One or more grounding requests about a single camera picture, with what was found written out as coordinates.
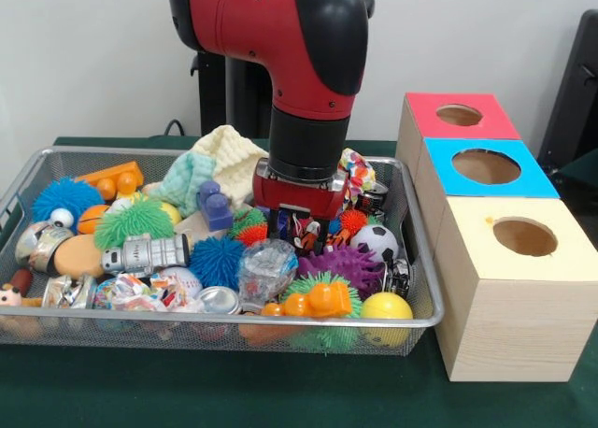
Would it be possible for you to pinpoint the clear mesh bin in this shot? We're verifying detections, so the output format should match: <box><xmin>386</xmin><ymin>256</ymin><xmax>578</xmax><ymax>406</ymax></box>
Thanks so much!
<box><xmin>0</xmin><ymin>146</ymin><xmax>445</xmax><ymax>358</ymax></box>

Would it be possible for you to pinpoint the striped tiger plush toy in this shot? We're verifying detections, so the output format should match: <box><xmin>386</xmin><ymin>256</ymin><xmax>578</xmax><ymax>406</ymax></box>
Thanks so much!
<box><xmin>288</xmin><ymin>212</ymin><xmax>351</xmax><ymax>254</ymax></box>

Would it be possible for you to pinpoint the clear plastic bottle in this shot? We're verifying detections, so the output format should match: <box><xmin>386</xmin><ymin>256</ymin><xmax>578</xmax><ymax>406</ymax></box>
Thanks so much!
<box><xmin>237</xmin><ymin>239</ymin><xmax>300</xmax><ymax>307</ymax></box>

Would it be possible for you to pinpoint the black flat panel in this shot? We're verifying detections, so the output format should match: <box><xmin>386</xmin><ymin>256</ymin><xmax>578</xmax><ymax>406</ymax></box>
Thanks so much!
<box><xmin>536</xmin><ymin>9</ymin><xmax>598</xmax><ymax>170</ymax></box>

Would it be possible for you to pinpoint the small basketball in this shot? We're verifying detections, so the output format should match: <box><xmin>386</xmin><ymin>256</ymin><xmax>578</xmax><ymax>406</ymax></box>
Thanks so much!
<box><xmin>77</xmin><ymin>205</ymin><xmax>112</xmax><ymax>235</ymax></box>

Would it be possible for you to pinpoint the wooden box with three holes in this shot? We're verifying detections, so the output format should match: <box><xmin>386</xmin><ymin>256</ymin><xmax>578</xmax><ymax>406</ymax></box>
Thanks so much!
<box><xmin>394</xmin><ymin>91</ymin><xmax>598</xmax><ymax>383</ymax></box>

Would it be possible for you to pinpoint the small soccer ball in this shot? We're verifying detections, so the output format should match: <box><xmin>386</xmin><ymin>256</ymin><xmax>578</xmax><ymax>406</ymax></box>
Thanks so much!
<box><xmin>349</xmin><ymin>224</ymin><xmax>400</xmax><ymax>264</ymax></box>

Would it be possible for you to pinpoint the dark green tablecloth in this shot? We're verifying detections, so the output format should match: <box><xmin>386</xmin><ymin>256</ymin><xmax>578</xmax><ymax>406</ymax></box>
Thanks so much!
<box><xmin>558</xmin><ymin>148</ymin><xmax>598</xmax><ymax>203</ymax></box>
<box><xmin>0</xmin><ymin>136</ymin><xmax>598</xmax><ymax>428</ymax></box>

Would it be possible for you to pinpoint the purple spiky ball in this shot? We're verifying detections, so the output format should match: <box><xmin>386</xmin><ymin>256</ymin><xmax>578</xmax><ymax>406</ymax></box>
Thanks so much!
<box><xmin>297</xmin><ymin>248</ymin><xmax>387</xmax><ymax>298</ymax></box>

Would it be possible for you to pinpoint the silver toy robot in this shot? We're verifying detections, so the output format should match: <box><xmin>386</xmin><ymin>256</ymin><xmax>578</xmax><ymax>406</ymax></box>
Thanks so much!
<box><xmin>101</xmin><ymin>234</ymin><xmax>192</xmax><ymax>278</ymax></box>

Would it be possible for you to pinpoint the yellow ball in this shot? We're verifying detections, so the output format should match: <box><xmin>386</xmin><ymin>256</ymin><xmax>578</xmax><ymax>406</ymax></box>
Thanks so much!
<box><xmin>360</xmin><ymin>292</ymin><xmax>415</xmax><ymax>349</ymax></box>

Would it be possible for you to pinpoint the cream knitted cloth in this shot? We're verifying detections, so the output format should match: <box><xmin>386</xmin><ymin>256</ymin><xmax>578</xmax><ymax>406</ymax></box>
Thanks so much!
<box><xmin>191</xmin><ymin>124</ymin><xmax>270</xmax><ymax>209</ymax></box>

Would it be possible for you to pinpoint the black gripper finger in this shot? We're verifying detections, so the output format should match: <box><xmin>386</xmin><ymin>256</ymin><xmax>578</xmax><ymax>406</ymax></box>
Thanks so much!
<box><xmin>311</xmin><ymin>217</ymin><xmax>331</xmax><ymax>256</ymax></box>
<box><xmin>266</xmin><ymin>207</ymin><xmax>282</xmax><ymax>242</ymax></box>

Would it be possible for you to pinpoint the green spiky ball with eyes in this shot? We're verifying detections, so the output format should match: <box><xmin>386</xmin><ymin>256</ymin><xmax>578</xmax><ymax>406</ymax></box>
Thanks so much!
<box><xmin>93</xmin><ymin>197</ymin><xmax>175</xmax><ymax>250</ymax></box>

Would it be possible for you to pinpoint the orange toy block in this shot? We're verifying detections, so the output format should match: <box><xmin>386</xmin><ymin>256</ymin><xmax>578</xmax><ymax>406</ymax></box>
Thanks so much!
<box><xmin>260</xmin><ymin>281</ymin><xmax>353</xmax><ymax>318</ymax></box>

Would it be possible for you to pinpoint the colourful patterned cloth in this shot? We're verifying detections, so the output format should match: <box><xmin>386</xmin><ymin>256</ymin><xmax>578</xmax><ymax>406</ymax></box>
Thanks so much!
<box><xmin>336</xmin><ymin>147</ymin><xmax>377</xmax><ymax>210</ymax></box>

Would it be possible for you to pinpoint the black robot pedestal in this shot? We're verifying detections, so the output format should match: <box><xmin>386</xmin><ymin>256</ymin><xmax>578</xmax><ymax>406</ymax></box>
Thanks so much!
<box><xmin>190</xmin><ymin>0</ymin><xmax>376</xmax><ymax>139</ymax></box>

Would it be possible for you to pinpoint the blue spiky ball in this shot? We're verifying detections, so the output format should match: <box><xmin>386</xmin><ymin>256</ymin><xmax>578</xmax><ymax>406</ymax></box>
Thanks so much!
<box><xmin>189</xmin><ymin>235</ymin><xmax>247</xmax><ymax>289</ymax></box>

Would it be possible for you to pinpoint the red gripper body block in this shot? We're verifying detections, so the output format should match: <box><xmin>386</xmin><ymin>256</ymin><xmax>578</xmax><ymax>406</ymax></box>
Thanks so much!
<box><xmin>251</xmin><ymin>159</ymin><xmax>349</xmax><ymax>223</ymax></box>

